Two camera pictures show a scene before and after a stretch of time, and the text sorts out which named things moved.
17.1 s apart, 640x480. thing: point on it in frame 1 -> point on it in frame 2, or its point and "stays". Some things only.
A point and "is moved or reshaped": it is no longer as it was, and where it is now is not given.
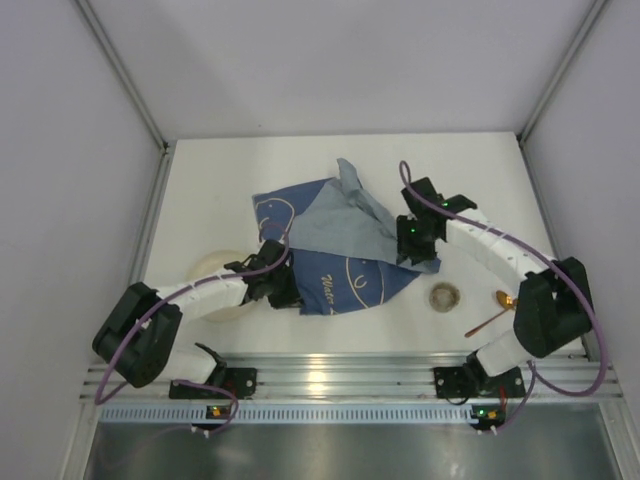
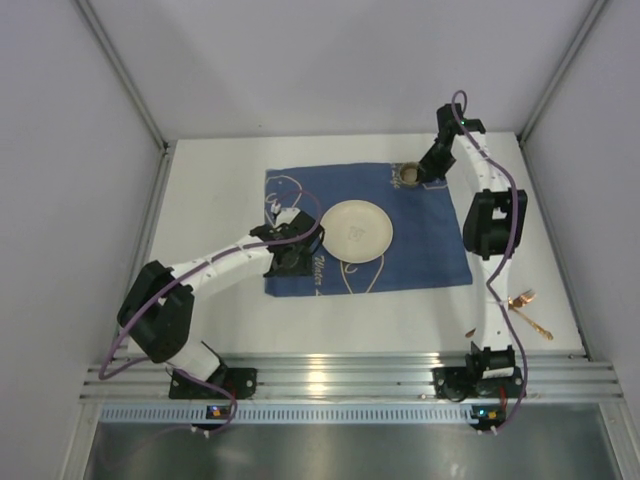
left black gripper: (288, 293) -> (310, 240)
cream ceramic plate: (211, 264) -> (356, 231)
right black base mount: (470, 381) stays
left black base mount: (241, 381) stays
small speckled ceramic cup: (444, 297) -> (410, 173)
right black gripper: (413, 248) -> (433, 167)
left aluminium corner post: (124, 69) stays
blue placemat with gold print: (340, 243) is moved or reshaped
